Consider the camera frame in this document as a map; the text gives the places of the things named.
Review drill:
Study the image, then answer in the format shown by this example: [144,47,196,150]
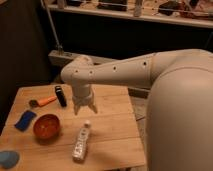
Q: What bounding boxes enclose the light blue round object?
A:
[0,151,20,169]

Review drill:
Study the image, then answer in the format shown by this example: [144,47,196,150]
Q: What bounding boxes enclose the blue eraser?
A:
[15,110,36,131]

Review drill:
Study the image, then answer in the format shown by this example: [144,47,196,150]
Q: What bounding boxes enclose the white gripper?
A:
[72,84,98,115]

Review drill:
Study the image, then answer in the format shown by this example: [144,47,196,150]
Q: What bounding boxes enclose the black rectangular device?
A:
[55,86,67,107]

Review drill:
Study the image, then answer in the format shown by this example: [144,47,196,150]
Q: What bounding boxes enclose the metal pole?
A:
[42,0,63,55]

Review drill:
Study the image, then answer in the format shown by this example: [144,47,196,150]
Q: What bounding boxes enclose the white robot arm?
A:
[61,49,213,171]

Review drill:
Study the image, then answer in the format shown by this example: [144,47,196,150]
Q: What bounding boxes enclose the wooden table board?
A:
[0,85,146,171]

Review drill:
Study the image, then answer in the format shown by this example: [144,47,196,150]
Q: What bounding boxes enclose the orange handled tool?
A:
[29,96,56,108]

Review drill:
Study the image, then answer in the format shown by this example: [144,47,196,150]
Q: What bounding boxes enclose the white shelf with clutter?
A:
[40,0,213,29]

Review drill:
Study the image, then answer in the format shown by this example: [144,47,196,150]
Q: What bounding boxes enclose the orange ceramic cup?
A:
[33,114,61,140]

